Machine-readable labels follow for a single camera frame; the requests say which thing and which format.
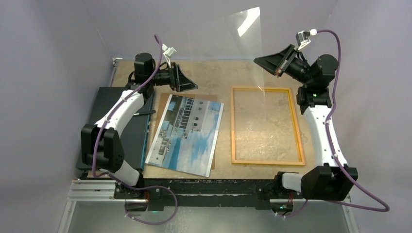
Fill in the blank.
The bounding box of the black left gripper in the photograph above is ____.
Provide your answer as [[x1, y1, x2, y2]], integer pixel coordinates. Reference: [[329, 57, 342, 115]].
[[148, 63, 198, 92]]

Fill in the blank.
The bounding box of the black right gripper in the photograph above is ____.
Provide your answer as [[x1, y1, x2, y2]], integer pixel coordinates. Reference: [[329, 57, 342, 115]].
[[255, 45, 314, 86]]

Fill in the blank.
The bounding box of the clear acrylic sheet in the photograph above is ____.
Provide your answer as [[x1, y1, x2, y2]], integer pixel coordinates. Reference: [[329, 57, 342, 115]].
[[188, 6, 265, 96]]

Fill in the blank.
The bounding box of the building and sky photo print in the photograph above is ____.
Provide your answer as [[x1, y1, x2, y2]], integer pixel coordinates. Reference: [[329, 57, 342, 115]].
[[145, 94, 224, 177]]

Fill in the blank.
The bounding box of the wooden picture frame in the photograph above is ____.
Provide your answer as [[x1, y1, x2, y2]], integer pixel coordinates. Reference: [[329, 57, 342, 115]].
[[230, 85, 306, 166]]

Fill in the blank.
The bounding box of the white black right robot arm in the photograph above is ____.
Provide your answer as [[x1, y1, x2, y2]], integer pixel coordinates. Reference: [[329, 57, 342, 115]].
[[254, 45, 358, 201]]

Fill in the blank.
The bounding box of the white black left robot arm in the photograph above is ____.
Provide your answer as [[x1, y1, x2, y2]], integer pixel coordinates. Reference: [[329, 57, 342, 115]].
[[81, 52, 198, 199]]

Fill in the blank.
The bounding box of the small black hammer tool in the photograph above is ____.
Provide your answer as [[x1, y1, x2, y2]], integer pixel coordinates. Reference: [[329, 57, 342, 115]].
[[133, 110, 156, 116]]

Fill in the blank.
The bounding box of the dark blue flat box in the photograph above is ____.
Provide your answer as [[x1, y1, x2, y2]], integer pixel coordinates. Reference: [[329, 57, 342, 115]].
[[87, 87, 151, 169]]

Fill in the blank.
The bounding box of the brown frame backing board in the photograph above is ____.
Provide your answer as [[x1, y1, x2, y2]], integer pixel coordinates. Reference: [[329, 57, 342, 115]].
[[151, 93, 218, 170]]

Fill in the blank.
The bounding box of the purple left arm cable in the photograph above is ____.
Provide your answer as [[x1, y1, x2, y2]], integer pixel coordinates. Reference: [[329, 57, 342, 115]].
[[92, 34, 178, 226]]

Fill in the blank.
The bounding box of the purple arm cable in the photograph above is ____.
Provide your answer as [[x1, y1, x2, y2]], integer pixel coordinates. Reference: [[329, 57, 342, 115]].
[[275, 29, 391, 219], [92, 34, 178, 226]]

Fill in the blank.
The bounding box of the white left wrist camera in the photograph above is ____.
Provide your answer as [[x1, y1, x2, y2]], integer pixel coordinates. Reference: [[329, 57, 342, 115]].
[[162, 44, 177, 67]]

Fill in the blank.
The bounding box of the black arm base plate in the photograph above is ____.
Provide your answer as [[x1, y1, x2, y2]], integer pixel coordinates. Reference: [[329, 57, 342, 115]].
[[114, 178, 302, 211]]

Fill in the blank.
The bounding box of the aluminium profile rail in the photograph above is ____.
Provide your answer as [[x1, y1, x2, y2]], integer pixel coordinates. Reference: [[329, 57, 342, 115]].
[[67, 179, 351, 202]]

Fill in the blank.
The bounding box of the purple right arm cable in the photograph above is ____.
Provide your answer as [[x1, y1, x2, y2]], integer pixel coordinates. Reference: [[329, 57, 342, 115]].
[[275, 29, 391, 219]]

